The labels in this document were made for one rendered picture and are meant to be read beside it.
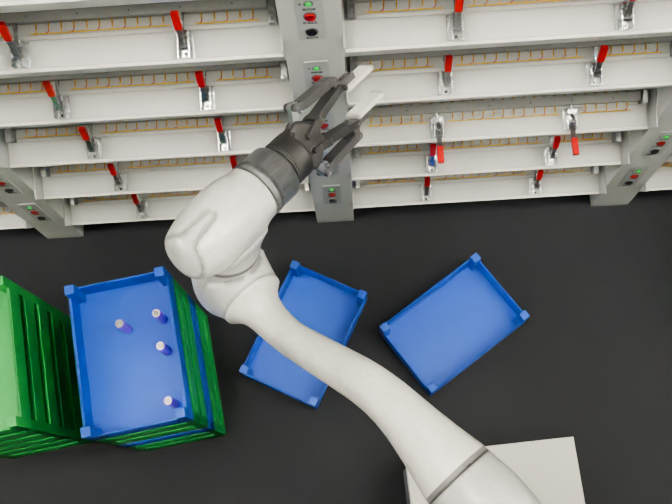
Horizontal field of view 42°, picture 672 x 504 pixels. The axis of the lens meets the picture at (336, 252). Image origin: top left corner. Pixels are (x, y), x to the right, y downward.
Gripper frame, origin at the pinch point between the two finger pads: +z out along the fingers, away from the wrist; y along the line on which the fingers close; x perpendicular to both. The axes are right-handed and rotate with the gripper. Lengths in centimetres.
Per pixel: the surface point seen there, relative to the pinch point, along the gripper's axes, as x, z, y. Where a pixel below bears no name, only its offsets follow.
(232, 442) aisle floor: -60, -31, 80
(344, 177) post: -39, 18, 35
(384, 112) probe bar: -21.5, 21.3, 19.5
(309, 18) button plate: 0.4, -3.6, -15.0
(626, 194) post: -5, 68, 76
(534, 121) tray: -2, 40, 34
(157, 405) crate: -43, -45, 44
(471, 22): 10.2, 18.3, -0.9
